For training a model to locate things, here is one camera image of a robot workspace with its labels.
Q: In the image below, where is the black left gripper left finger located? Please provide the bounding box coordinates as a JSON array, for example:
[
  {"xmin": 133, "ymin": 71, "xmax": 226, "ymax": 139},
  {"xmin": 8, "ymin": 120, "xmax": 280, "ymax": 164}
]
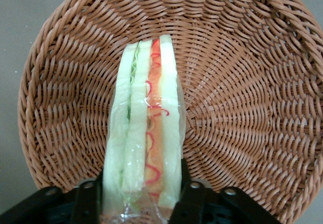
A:
[{"xmin": 0, "ymin": 175, "xmax": 103, "ymax": 224}]

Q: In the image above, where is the round brown wicker basket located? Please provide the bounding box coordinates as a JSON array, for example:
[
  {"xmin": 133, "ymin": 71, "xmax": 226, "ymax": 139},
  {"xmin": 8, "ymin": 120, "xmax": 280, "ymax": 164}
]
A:
[{"xmin": 17, "ymin": 0, "xmax": 323, "ymax": 224}]

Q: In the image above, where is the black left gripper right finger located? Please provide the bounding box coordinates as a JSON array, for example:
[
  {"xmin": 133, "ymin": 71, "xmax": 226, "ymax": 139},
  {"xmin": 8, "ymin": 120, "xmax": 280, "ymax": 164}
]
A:
[{"xmin": 168, "ymin": 158, "xmax": 281, "ymax": 224}]

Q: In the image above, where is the triangle sandwich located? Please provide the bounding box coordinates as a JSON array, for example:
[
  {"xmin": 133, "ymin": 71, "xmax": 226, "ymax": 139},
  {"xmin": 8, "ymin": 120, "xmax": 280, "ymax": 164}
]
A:
[{"xmin": 99, "ymin": 38, "xmax": 189, "ymax": 224}]

